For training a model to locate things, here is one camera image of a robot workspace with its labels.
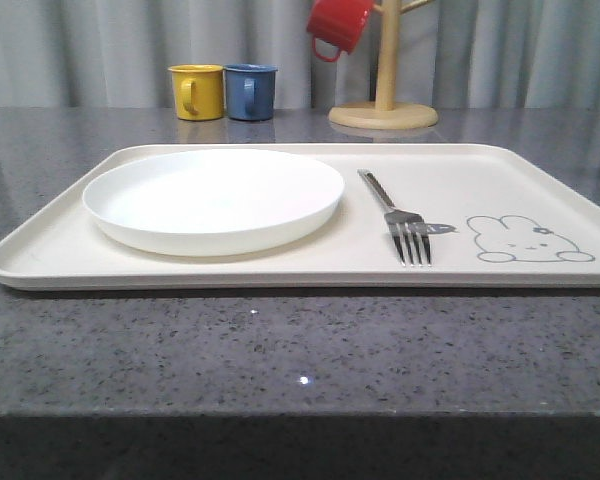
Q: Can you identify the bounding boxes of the yellow enamel mug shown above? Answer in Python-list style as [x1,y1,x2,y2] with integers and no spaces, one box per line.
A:
[168,64,224,121]

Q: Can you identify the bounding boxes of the white round plate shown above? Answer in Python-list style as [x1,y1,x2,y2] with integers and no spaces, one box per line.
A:
[82,148,345,256]

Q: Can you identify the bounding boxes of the grey curtain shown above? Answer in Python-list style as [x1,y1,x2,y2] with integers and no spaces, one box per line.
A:
[0,0,600,109]

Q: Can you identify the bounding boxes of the wooden mug tree stand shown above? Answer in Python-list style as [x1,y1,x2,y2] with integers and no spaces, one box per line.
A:
[328,1,438,130]

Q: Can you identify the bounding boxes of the cream rabbit serving tray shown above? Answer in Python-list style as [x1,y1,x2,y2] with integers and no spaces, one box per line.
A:
[0,143,600,290]

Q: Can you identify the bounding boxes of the blue enamel mug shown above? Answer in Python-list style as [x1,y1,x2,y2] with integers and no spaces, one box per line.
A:
[224,64,278,121]

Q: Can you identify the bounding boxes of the red enamel mug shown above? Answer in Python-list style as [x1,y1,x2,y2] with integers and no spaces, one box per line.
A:
[306,0,374,62]

